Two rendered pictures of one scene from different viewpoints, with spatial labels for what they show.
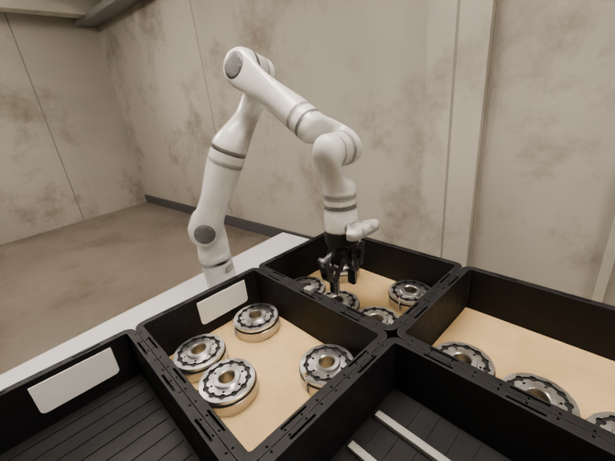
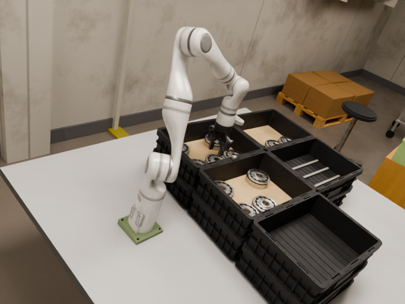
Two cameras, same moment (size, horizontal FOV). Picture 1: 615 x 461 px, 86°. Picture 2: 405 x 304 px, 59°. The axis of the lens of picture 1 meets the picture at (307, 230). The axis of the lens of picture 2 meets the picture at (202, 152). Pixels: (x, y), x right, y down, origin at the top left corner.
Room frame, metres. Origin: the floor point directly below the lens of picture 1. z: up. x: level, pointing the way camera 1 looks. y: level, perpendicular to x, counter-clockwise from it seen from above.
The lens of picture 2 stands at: (0.85, 1.27, 1.71)
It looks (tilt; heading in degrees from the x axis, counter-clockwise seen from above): 32 degrees down; 264
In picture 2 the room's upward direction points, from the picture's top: 17 degrees clockwise
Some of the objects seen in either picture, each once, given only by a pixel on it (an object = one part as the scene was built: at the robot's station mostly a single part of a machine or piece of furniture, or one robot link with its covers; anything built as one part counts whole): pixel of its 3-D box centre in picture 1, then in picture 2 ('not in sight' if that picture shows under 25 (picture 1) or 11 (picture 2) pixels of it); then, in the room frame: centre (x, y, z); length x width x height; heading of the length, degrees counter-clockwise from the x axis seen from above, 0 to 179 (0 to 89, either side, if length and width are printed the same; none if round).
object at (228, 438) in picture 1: (253, 334); (258, 182); (0.49, 0.12, 0.92); 0.40 x 0.30 x 0.02; 42
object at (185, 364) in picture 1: (199, 351); (246, 212); (0.53, 0.24, 0.86); 0.10 x 0.10 x 0.01
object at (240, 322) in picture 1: (255, 316); (222, 189); (0.62, 0.14, 0.86); 0.10 x 0.10 x 0.01
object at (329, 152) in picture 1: (335, 171); (234, 95); (0.66, -0.07, 1.17); 0.09 x 0.07 x 0.15; 133
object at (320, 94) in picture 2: not in sight; (326, 96); (-0.95, -3.18, 0.20); 1.13 x 0.82 x 0.39; 47
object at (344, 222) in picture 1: (347, 216); (229, 115); (0.65, -0.09, 1.07); 0.11 x 0.09 x 0.06; 41
